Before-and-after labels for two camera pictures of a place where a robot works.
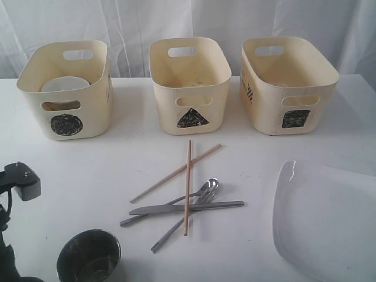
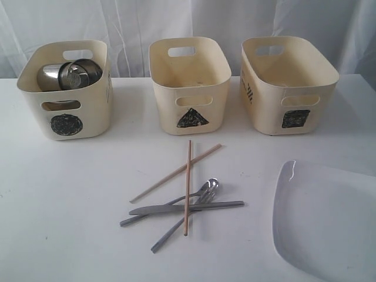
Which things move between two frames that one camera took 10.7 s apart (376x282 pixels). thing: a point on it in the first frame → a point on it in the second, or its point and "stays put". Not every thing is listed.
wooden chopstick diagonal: x=212 y=150 stays put
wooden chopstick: x=187 y=189 stays put
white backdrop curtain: x=128 y=27 stays put
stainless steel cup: x=89 y=255 → x=78 y=73
